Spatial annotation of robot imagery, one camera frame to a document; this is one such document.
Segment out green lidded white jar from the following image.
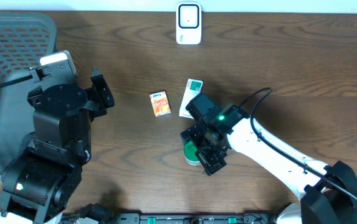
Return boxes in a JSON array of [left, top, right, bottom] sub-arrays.
[[183, 139, 201, 166]]

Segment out white green carton box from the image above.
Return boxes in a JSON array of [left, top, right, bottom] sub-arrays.
[[179, 78, 203, 119]]

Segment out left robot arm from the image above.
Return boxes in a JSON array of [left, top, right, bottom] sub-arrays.
[[0, 68, 115, 223]]

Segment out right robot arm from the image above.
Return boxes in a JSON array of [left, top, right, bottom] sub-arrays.
[[181, 93, 357, 223]]

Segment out white barcode scanner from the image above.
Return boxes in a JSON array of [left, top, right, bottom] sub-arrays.
[[176, 2, 202, 45]]

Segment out orange tissue pack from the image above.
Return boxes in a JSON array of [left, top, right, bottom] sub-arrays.
[[150, 91, 171, 117]]

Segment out dark grey mesh basket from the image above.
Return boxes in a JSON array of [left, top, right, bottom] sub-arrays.
[[0, 12, 57, 182]]

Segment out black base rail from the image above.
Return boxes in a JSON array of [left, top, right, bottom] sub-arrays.
[[114, 213, 276, 224]]

